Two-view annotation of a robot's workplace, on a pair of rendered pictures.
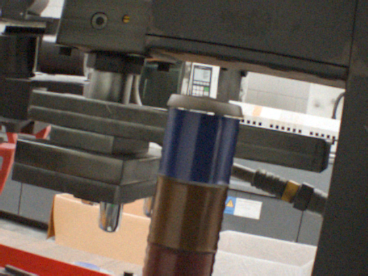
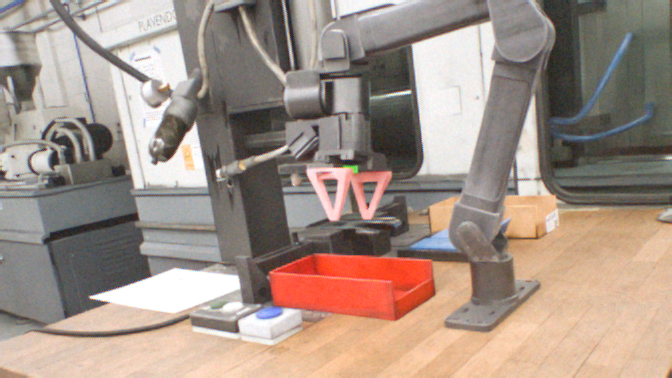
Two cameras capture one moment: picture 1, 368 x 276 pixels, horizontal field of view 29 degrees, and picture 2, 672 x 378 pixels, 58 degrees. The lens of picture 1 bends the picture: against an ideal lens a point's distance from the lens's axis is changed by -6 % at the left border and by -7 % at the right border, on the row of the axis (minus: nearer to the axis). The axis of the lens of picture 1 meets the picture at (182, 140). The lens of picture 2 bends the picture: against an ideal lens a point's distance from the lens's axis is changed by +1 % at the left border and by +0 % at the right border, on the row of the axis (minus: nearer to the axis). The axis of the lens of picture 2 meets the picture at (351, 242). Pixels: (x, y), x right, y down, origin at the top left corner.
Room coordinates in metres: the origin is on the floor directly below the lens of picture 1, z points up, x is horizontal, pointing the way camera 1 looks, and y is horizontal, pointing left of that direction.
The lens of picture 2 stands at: (1.78, 0.56, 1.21)
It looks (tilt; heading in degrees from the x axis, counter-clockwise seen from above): 12 degrees down; 203
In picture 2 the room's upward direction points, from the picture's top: 8 degrees counter-clockwise
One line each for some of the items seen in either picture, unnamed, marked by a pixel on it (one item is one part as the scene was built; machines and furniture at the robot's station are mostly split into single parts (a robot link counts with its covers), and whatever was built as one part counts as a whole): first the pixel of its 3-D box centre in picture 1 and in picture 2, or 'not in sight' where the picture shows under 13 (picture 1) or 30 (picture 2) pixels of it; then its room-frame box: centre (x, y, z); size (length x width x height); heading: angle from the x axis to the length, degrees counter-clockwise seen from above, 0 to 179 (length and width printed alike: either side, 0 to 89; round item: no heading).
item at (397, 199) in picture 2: not in sight; (395, 215); (0.42, 0.11, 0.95); 0.06 x 0.03 x 0.09; 165
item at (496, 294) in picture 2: not in sight; (493, 279); (0.93, 0.42, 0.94); 0.20 x 0.07 x 0.08; 165
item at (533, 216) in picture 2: not in sight; (492, 217); (0.44, 0.34, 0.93); 0.25 x 0.13 x 0.08; 75
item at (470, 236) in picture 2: not in sight; (482, 237); (0.93, 0.41, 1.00); 0.09 x 0.06 x 0.06; 178
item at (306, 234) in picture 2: not in sight; (341, 225); (0.67, 0.07, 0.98); 0.20 x 0.10 x 0.01; 165
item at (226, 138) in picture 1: (199, 145); not in sight; (0.39, -0.01, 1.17); 0.04 x 0.04 x 0.03
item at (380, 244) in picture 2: not in sight; (343, 245); (0.67, 0.07, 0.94); 0.20 x 0.10 x 0.07; 165
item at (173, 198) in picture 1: (188, 211); not in sight; (0.39, -0.01, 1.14); 0.04 x 0.04 x 0.03
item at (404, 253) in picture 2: not in sight; (451, 244); (0.60, 0.28, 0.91); 0.17 x 0.16 x 0.02; 165
